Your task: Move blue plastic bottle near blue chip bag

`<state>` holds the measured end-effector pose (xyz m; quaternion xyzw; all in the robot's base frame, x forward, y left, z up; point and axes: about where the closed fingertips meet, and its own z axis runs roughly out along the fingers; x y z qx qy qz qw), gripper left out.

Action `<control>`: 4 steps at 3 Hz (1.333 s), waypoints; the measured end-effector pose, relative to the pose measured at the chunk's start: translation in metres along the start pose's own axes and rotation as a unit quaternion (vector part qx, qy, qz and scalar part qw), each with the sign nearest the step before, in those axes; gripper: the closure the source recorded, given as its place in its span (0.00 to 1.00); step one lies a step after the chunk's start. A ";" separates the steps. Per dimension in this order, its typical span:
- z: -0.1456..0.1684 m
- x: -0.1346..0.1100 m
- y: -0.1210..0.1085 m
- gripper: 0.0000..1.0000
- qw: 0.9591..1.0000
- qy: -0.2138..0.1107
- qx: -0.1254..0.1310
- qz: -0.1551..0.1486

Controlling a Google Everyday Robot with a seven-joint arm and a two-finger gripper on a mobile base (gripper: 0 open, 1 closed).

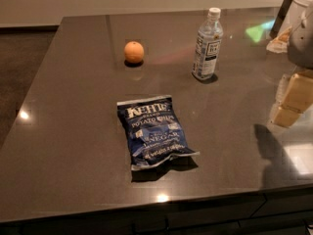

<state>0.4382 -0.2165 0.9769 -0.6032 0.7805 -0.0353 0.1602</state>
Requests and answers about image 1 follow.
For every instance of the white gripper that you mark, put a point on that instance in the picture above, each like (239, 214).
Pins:
(301, 48)

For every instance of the clear plastic water bottle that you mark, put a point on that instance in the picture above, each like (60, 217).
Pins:
(208, 45)

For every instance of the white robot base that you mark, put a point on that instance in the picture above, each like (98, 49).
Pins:
(289, 13)

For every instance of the blue Kettle chip bag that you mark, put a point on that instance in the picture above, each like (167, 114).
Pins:
(153, 132)

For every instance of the orange fruit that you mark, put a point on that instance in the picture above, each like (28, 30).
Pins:
(133, 52)

